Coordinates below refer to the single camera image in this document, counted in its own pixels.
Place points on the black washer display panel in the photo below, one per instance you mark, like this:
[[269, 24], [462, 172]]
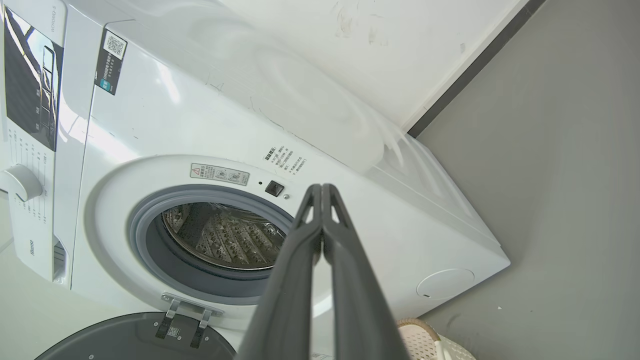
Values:
[[25, 90]]

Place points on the grey rubber door gasket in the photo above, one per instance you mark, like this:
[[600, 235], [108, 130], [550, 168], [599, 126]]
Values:
[[145, 240]]

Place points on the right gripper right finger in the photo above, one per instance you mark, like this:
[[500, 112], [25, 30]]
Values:
[[360, 310]]

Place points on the grey round washer door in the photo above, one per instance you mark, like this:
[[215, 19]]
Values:
[[115, 340]]

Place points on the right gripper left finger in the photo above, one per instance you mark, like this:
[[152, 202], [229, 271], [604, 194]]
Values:
[[290, 300]]

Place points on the steel washer drum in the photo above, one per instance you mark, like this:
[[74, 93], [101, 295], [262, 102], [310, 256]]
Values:
[[225, 240]]

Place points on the white washer control knob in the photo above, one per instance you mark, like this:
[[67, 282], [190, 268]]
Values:
[[20, 182]]

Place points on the dark baseboard strip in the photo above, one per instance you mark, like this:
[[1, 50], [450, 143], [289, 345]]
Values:
[[475, 65]]

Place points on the white front-load washing machine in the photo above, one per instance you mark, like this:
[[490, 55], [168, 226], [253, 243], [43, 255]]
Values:
[[175, 125]]

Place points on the printed instruction text label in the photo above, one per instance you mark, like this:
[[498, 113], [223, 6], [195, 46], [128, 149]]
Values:
[[285, 160]]

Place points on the grey warning label sticker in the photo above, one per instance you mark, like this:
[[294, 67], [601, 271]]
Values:
[[220, 174]]

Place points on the metal door hinge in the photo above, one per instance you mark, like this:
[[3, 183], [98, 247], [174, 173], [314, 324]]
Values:
[[172, 305]]

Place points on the black QR code sticker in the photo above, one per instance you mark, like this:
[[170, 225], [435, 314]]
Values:
[[110, 65]]

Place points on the round white filter cover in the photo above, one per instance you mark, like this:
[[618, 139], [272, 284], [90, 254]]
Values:
[[445, 284]]

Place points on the cream perforated laundry basket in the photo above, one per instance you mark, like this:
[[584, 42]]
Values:
[[425, 345]]

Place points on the black door latch socket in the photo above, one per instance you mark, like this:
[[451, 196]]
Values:
[[274, 188]]

